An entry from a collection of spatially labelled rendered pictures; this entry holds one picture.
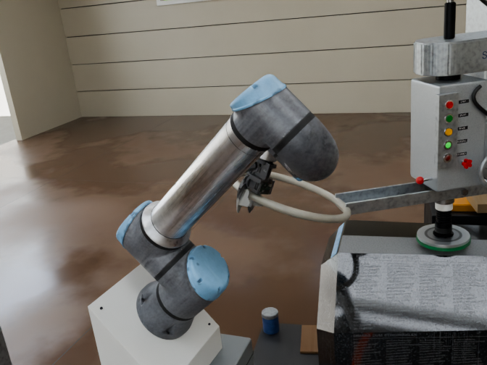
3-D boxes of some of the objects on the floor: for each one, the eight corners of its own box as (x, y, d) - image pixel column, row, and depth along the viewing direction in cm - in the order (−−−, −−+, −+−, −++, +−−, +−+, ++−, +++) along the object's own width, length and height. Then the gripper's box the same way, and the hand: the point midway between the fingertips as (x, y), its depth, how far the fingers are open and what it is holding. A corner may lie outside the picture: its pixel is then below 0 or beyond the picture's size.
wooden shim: (301, 326, 322) (301, 324, 321) (318, 326, 320) (318, 324, 320) (300, 353, 299) (300, 351, 298) (318, 353, 297) (317, 351, 297)
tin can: (272, 337, 316) (270, 318, 311) (259, 330, 323) (257, 312, 318) (282, 328, 322) (281, 310, 318) (270, 322, 329) (269, 305, 325)
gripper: (261, 162, 177) (243, 220, 183) (285, 164, 186) (267, 219, 191) (245, 153, 183) (227, 210, 188) (268, 156, 192) (251, 210, 197)
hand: (243, 208), depth 191 cm, fingers closed on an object, 5 cm apart
